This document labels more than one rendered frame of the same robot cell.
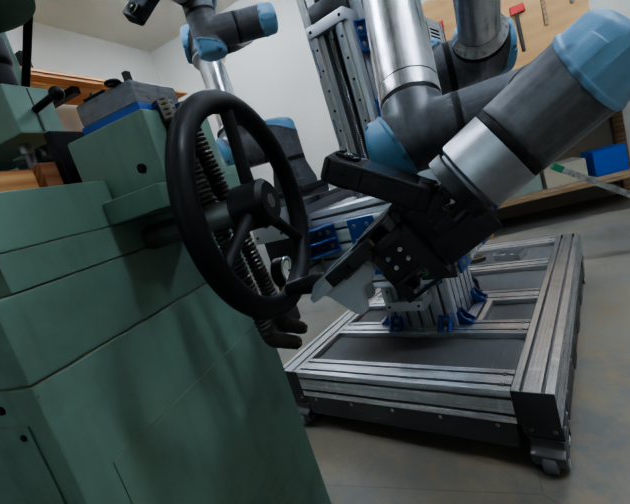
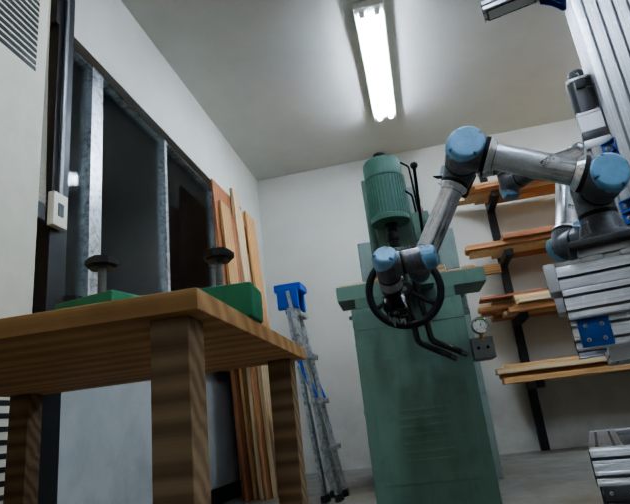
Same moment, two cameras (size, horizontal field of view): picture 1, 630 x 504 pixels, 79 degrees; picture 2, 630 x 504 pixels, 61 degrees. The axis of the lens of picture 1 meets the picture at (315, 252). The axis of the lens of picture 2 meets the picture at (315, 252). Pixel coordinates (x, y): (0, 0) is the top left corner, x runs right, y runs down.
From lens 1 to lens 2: 181 cm
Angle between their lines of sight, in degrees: 79
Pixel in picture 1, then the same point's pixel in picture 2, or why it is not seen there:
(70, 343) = (365, 325)
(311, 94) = not seen: outside the picture
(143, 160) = not seen: hidden behind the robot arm
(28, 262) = (361, 302)
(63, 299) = (367, 313)
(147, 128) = not seen: hidden behind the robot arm
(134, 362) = (383, 337)
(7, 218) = (359, 290)
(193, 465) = (395, 381)
